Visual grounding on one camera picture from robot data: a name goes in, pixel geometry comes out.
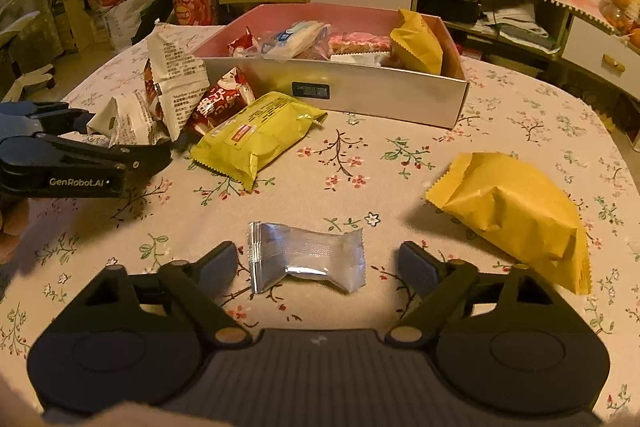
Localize floral tablecloth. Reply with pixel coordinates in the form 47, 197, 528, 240
0, 24, 640, 427

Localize mustard yellow snack packet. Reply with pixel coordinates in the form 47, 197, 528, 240
425, 152, 593, 297
389, 8, 445, 75

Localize red white snack packet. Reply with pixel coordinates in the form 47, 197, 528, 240
227, 26, 261, 58

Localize pink snack packet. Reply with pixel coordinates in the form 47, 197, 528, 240
325, 31, 396, 68

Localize white blue bread packet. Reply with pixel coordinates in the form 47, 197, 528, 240
257, 21, 332, 60

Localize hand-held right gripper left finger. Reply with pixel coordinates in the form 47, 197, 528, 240
65, 241, 253, 350

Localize silver foil snack packet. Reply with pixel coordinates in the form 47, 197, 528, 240
247, 221, 367, 295

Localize white walnut print packet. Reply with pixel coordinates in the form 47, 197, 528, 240
87, 89, 171, 148
144, 23, 211, 142

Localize person's left hand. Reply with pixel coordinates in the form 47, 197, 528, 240
0, 199, 32, 264

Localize black bag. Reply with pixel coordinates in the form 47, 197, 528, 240
420, 0, 481, 25

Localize red printed bucket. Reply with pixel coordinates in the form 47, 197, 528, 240
167, 0, 218, 28

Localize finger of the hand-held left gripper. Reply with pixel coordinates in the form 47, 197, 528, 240
0, 101, 97, 136
35, 133, 174, 175

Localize stack of papers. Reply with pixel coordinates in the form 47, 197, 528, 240
475, 4, 561, 52

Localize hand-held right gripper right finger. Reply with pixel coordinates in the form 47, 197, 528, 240
385, 241, 576, 350

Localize pink cardboard box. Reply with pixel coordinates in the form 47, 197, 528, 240
191, 3, 471, 130

